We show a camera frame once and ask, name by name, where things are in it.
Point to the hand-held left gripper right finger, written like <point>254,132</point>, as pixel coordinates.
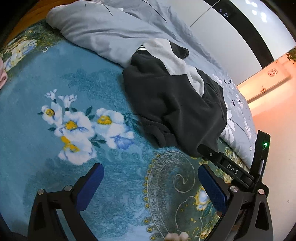
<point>211,187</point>

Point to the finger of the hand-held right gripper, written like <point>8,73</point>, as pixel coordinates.
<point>222,161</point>

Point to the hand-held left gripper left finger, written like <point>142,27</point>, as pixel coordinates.
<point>90,185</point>

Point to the black and white fleece jacket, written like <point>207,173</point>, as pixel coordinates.
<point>161,92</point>

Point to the blue floral blanket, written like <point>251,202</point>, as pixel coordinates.
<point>69,162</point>

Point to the person's toes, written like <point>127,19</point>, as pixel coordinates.
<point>178,236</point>

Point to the green plant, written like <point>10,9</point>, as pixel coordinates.
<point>292,55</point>

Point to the white wardrobe with black stripe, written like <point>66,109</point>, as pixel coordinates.
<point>231,34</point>

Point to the pink cloth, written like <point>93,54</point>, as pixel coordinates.
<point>2,74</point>

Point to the grey floral duvet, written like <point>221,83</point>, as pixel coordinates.
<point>104,30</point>

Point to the red wall ornament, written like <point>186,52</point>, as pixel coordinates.
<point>273,72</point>

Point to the wooden bed frame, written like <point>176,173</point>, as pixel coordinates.
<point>27,18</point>

